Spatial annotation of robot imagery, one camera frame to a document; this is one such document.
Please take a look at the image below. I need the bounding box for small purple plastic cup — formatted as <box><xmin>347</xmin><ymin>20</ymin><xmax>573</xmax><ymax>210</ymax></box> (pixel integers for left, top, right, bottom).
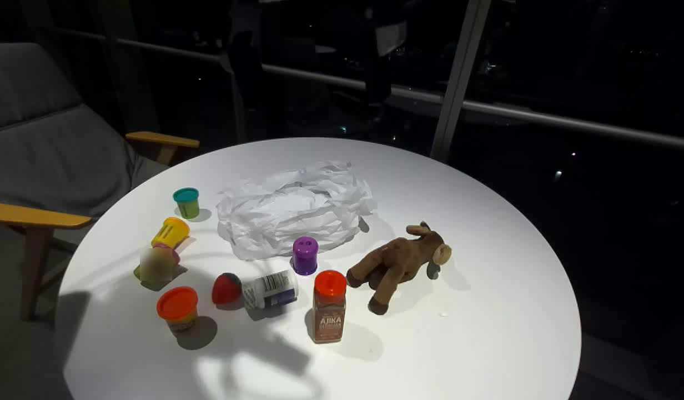
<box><xmin>292</xmin><ymin>235</ymin><xmax>321</xmax><ymax>277</ymax></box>

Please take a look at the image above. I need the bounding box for white crumpled plastic bag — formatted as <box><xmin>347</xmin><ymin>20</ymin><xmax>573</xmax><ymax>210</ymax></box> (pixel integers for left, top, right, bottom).
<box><xmin>213</xmin><ymin>161</ymin><xmax>381</xmax><ymax>261</ymax></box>

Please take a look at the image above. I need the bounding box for grey horizontal handrail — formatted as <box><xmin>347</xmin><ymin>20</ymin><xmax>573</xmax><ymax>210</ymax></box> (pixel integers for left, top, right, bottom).
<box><xmin>61</xmin><ymin>26</ymin><xmax>684</xmax><ymax>156</ymax></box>

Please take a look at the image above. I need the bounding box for grey armchair with wooden armrests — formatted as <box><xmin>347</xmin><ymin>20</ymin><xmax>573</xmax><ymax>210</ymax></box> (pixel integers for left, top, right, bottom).
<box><xmin>0</xmin><ymin>39</ymin><xmax>204</xmax><ymax>328</ymax></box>

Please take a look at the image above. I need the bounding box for brown plush moose toy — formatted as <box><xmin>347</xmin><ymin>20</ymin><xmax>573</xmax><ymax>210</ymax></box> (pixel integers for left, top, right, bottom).
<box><xmin>347</xmin><ymin>219</ymin><xmax>456</xmax><ymax>317</ymax></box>

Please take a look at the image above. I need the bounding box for play-doh tub with teal lid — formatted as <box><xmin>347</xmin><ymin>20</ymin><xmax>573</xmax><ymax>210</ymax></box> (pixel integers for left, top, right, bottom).
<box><xmin>172</xmin><ymin>185</ymin><xmax>203</xmax><ymax>219</ymax></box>

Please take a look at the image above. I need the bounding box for white pill bottle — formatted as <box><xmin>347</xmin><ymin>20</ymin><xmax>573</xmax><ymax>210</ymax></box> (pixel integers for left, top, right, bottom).
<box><xmin>240</xmin><ymin>268</ymin><xmax>301</xmax><ymax>320</ymax></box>

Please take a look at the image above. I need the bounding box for play-doh tub with orange lid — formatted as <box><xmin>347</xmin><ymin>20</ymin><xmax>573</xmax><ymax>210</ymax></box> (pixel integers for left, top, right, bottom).
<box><xmin>156</xmin><ymin>285</ymin><xmax>203</xmax><ymax>328</ymax></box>

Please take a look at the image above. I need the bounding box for red toy strawberry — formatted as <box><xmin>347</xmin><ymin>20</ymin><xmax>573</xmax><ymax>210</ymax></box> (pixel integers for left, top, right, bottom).
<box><xmin>212</xmin><ymin>270</ymin><xmax>244</xmax><ymax>309</ymax></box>

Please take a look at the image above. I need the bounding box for spice jar with orange lid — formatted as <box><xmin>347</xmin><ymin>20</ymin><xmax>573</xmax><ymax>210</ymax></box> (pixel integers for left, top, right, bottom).
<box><xmin>311</xmin><ymin>268</ymin><xmax>348</xmax><ymax>345</ymax></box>

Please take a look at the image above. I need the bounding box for green play-doh tub pink lid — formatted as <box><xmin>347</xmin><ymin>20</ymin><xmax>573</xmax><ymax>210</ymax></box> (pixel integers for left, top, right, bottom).
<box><xmin>132</xmin><ymin>243</ymin><xmax>183</xmax><ymax>289</ymax></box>

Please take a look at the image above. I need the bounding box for grey window frame post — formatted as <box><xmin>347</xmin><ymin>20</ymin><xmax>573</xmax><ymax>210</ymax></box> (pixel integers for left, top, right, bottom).
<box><xmin>428</xmin><ymin>0</ymin><xmax>496</xmax><ymax>161</ymax></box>

